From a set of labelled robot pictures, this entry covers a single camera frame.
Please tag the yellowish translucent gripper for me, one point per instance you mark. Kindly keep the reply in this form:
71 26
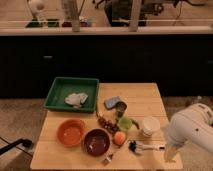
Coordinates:
170 152

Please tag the black and white dish brush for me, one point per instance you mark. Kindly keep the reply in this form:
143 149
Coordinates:
139 147

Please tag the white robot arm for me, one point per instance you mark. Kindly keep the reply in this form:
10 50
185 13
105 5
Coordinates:
195 124

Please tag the purple bowl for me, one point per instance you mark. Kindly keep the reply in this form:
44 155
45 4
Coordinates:
96 142

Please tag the orange bowl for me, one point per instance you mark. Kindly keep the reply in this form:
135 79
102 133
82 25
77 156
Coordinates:
70 132

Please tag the white lidded cup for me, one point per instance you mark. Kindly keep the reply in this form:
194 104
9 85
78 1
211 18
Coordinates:
149 126

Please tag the orange fruit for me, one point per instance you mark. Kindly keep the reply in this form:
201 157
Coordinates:
119 138

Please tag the green cup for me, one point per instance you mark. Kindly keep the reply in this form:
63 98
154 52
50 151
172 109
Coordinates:
124 124

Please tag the small metal clip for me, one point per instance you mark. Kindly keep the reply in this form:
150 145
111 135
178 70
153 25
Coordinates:
108 159

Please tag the bunch of red grapes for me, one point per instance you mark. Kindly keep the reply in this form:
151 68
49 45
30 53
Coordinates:
108 125

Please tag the dark metal cup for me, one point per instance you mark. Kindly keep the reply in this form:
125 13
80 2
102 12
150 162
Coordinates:
120 108

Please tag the blue sponge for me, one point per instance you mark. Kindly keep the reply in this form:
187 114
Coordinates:
111 102

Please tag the white crumpled cloth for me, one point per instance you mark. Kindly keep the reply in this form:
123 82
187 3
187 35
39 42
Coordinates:
76 99

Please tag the green plastic tray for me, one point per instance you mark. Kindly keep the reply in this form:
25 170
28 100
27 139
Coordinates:
62 87

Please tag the black chair base leg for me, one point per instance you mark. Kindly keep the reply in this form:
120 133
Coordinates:
10 145

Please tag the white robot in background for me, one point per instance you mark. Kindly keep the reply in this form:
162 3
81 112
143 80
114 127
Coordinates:
37 10

